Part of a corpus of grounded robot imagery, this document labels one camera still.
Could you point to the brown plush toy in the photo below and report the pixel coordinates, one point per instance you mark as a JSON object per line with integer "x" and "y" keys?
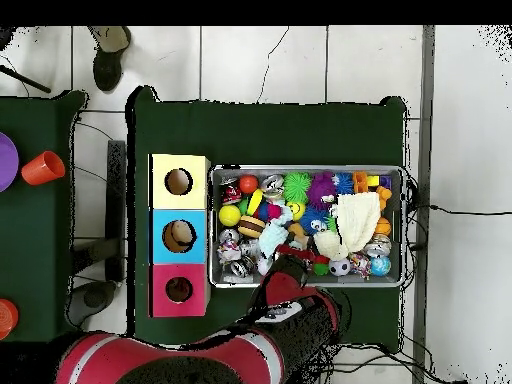
{"x": 296, "y": 230}

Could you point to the mint green cloth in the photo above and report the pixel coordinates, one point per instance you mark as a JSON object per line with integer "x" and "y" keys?
{"x": 272, "y": 236}

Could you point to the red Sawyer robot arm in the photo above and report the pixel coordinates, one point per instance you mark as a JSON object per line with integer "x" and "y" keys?
{"x": 100, "y": 360}

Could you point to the shallow silver mesh bin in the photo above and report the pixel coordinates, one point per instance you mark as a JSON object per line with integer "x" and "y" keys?
{"x": 360, "y": 280}

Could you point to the wooden box with three holes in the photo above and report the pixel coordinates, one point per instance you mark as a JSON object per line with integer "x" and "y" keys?
{"x": 160, "y": 236}

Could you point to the toy hamburger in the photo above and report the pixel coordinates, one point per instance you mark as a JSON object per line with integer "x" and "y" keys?
{"x": 251, "y": 226}

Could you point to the purple spiky rubber toy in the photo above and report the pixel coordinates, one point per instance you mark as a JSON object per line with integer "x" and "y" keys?
{"x": 320, "y": 190}

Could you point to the cream knitted cloth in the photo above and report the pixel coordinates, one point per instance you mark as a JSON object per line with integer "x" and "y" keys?
{"x": 360, "y": 216}

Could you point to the yellow ball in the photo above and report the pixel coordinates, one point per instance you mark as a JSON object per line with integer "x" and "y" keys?
{"x": 229, "y": 216}

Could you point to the orange red ball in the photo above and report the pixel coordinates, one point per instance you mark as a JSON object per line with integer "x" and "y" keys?
{"x": 248, "y": 184}

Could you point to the crushed red can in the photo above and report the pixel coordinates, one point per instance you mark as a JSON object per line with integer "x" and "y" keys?
{"x": 232, "y": 194}

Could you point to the dark green tablecloth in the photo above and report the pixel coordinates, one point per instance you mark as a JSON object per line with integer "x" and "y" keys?
{"x": 272, "y": 136}
{"x": 36, "y": 240}

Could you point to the person's foot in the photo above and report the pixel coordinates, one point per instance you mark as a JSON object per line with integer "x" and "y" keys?
{"x": 107, "y": 68}

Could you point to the orange plastic cup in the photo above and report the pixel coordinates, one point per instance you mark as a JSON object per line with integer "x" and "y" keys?
{"x": 42, "y": 168}

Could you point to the orange round disc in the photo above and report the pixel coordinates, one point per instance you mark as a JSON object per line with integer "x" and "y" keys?
{"x": 7, "y": 319}

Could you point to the large purple ball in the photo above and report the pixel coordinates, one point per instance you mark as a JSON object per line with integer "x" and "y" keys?
{"x": 7, "y": 162}

